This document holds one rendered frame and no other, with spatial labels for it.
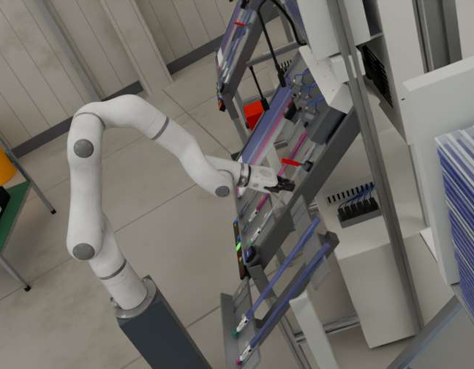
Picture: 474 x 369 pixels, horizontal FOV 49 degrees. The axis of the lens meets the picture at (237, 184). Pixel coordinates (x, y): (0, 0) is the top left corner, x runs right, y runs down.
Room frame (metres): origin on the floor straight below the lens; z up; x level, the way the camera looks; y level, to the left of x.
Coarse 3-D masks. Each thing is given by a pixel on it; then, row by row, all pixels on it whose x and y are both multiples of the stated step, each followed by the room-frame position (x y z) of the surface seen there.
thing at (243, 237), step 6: (234, 186) 1.91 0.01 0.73; (234, 192) 1.87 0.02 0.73; (234, 198) 1.83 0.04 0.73; (240, 204) 1.78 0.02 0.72; (240, 210) 1.74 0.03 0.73; (240, 216) 1.70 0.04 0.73; (240, 222) 1.66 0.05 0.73; (240, 228) 1.62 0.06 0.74; (240, 234) 1.59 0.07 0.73; (246, 240) 1.55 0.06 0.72; (246, 246) 1.52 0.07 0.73; (246, 264) 1.42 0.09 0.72
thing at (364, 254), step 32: (352, 160) 1.87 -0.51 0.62; (384, 160) 1.77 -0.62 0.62; (320, 192) 1.76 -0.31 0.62; (416, 192) 1.51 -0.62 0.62; (384, 224) 1.42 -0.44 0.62; (416, 224) 1.35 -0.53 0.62; (352, 256) 1.35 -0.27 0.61; (384, 256) 1.33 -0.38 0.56; (416, 256) 1.31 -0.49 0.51; (352, 288) 1.35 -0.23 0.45; (384, 288) 1.33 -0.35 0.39; (416, 288) 1.32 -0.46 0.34; (448, 288) 1.30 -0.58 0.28; (384, 320) 1.34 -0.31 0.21
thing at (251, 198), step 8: (248, 192) 1.78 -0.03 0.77; (256, 192) 1.70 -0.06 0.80; (248, 200) 1.74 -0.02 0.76; (256, 200) 1.66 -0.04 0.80; (248, 208) 1.70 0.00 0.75; (264, 208) 1.56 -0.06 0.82; (248, 216) 1.65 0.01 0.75; (256, 216) 1.59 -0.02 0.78; (264, 216) 1.52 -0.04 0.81; (272, 216) 1.46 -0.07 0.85; (256, 224) 1.55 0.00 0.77; (272, 224) 1.43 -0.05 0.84; (248, 232) 1.58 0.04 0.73; (264, 232) 1.45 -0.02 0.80; (248, 240) 1.54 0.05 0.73; (256, 240) 1.48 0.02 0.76; (248, 248) 1.49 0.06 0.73
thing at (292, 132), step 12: (300, 60) 1.97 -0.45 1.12; (300, 72) 1.90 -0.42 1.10; (288, 120) 1.77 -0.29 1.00; (300, 120) 1.67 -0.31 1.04; (288, 132) 1.71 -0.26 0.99; (300, 132) 1.61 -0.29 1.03; (288, 144) 1.65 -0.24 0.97; (324, 144) 1.40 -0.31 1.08; (300, 156) 1.51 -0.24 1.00; (312, 156) 1.43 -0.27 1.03; (300, 180) 1.42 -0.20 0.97
